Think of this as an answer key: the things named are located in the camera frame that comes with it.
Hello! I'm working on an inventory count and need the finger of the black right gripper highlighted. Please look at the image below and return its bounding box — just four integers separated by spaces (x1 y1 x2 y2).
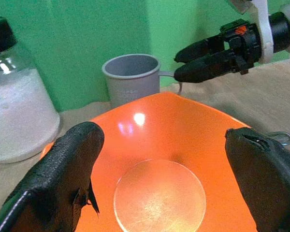
173 50 234 84
174 35 225 63

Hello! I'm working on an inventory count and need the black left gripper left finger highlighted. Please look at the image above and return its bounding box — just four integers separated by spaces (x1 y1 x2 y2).
0 121 105 232

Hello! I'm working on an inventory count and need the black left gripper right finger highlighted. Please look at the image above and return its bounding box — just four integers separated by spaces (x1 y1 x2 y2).
225 127 290 232

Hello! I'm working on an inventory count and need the grey mug with handle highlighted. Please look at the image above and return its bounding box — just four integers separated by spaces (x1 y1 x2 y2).
101 53 184 109

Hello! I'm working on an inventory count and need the glass jar with black lid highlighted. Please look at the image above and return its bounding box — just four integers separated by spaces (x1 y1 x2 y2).
0 16 61 164

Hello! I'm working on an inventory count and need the orange plastic bowl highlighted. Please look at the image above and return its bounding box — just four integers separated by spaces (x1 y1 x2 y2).
40 91 258 232

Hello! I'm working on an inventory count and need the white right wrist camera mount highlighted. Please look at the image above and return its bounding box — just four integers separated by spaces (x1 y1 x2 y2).
228 0 275 64

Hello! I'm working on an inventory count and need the silver metal loop handle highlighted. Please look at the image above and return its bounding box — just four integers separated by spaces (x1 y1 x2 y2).
268 131 290 146

